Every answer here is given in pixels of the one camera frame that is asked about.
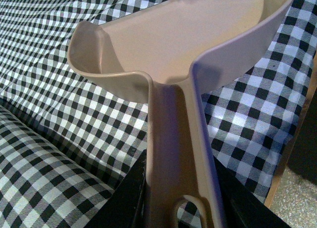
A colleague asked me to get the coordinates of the beige plastic dustpan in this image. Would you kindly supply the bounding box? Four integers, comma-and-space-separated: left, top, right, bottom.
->
67, 0, 293, 228

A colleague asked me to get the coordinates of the checkered pillow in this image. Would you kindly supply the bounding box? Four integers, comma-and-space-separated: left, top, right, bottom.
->
0, 108, 113, 228

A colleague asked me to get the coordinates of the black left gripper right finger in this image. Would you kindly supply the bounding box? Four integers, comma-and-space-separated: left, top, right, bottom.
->
214, 159, 289, 228

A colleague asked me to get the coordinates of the black white checkered bedsheet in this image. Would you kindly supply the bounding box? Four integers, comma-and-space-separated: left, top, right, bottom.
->
0, 0, 317, 228

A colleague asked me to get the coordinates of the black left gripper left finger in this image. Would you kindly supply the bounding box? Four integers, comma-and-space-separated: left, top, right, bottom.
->
89, 151, 147, 228

